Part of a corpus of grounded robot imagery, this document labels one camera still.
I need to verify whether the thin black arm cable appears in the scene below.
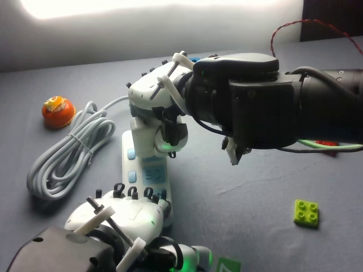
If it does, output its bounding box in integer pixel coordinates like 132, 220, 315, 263
195, 117, 363, 154

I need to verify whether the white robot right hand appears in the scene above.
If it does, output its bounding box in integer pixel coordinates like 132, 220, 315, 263
125, 58, 194, 159

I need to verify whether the grey table cloth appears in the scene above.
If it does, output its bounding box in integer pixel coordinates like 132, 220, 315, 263
0, 35, 363, 272

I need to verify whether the orange toy cake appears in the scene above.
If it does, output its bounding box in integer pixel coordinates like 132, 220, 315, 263
41, 95, 77, 130

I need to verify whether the red twisted wire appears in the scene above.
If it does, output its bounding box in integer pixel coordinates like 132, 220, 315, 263
271, 19, 363, 57

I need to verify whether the grey power strip cord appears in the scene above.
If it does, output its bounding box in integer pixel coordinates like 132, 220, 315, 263
26, 95, 130, 201

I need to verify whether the red toy brick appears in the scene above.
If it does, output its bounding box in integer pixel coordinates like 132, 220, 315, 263
314, 139, 340, 147

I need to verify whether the white power strip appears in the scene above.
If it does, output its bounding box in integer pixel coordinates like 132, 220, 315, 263
121, 130, 174, 229

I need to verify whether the white power adapter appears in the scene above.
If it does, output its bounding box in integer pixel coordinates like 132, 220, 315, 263
129, 117, 161, 159

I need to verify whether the lime green toy brick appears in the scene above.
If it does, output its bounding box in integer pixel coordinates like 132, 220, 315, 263
292, 199, 319, 230

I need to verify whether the green number block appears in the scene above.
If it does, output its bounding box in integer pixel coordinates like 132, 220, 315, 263
216, 256, 242, 272

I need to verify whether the white cord tie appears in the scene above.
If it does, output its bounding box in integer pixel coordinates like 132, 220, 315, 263
67, 133, 94, 155

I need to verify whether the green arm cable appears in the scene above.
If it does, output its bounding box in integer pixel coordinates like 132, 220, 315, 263
297, 138, 363, 150

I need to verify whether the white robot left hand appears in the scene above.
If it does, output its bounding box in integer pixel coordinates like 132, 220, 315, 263
64, 182, 214, 272

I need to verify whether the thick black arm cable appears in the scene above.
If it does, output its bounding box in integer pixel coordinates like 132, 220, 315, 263
286, 66, 363, 94

